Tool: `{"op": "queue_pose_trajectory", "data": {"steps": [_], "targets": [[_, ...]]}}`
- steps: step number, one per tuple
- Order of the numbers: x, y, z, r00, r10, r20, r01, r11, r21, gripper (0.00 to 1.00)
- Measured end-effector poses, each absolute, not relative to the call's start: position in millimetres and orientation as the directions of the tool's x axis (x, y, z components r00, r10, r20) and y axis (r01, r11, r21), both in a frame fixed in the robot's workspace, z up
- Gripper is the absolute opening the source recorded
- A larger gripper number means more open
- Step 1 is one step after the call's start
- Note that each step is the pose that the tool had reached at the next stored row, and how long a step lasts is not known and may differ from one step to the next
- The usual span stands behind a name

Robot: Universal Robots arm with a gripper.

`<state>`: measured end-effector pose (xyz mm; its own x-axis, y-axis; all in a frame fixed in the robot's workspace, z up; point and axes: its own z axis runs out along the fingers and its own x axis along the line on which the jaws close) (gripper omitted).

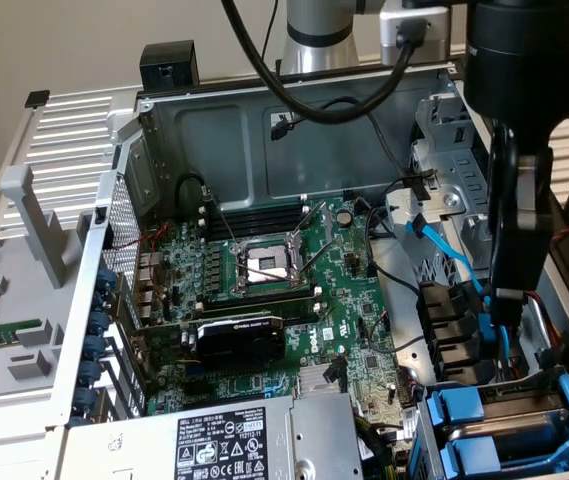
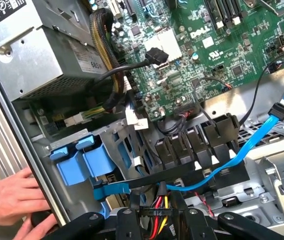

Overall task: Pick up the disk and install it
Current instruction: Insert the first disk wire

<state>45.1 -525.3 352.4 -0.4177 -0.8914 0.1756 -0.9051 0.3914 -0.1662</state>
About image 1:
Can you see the green motherboard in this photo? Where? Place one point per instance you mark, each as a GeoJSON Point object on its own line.
{"type": "Point", "coordinates": [349, 300]}

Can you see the grey metal disk bay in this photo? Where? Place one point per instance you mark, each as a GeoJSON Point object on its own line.
{"type": "Point", "coordinates": [524, 379]}

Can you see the CPU socket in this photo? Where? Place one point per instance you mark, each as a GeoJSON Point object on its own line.
{"type": "Point", "coordinates": [264, 262]}

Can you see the black RAM slot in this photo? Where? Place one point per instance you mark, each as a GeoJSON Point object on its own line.
{"type": "Point", "coordinates": [254, 224]}
{"type": "Point", "coordinates": [259, 209]}
{"type": "Point", "coordinates": [299, 314]}
{"type": "Point", "coordinates": [259, 295]}

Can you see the hard disk with blue bracket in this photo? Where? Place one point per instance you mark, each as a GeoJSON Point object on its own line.
{"type": "Point", "coordinates": [509, 430]}

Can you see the blue disk bracket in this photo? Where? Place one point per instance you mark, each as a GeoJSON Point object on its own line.
{"type": "Point", "coordinates": [469, 455]}

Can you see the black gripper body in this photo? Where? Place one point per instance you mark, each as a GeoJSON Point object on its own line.
{"type": "Point", "coordinates": [534, 60]}

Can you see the metal rear port block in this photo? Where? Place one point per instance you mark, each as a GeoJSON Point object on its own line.
{"type": "Point", "coordinates": [146, 295]}

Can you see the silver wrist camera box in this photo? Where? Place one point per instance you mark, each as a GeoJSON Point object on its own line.
{"type": "Point", "coordinates": [389, 35]}

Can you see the grey metal drive cage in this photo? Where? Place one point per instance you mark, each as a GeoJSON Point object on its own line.
{"type": "Point", "coordinates": [459, 170]}

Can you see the metal socket cover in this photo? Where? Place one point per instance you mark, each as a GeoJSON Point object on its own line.
{"type": "Point", "coordinates": [325, 220]}

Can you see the black fan shroud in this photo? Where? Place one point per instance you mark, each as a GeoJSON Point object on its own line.
{"type": "Point", "coordinates": [444, 320]}

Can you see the grey open PC case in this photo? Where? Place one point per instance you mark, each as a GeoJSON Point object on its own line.
{"type": "Point", "coordinates": [214, 140]}

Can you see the dark blue slot clip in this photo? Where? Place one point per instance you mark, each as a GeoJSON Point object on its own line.
{"type": "Point", "coordinates": [98, 323]}
{"type": "Point", "coordinates": [107, 278]}
{"type": "Point", "coordinates": [85, 398]}
{"type": "Point", "coordinates": [90, 372]}
{"type": "Point", "coordinates": [95, 346]}
{"type": "Point", "coordinates": [100, 301]}

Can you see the grey parts rack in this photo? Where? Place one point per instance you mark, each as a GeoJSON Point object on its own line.
{"type": "Point", "coordinates": [24, 300]}

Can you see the round coin cell battery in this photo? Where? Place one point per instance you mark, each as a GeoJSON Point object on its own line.
{"type": "Point", "coordinates": [345, 217]}

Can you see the metal locking lever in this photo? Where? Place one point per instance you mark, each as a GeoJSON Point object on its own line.
{"type": "Point", "coordinates": [224, 225]}
{"type": "Point", "coordinates": [312, 259]}

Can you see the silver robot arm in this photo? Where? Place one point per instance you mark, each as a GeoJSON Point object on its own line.
{"type": "Point", "coordinates": [314, 55]}

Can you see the silver finned heat sink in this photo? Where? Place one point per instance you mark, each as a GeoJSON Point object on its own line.
{"type": "Point", "coordinates": [311, 380]}

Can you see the black box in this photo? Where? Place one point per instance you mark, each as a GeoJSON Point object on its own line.
{"type": "Point", "coordinates": [169, 65]}

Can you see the black graphics card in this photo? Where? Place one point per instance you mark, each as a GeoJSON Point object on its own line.
{"type": "Point", "coordinates": [244, 345]}

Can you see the grey power supply unit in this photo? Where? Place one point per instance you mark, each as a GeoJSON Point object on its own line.
{"type": "Point", "coordinates": [314, 435]}

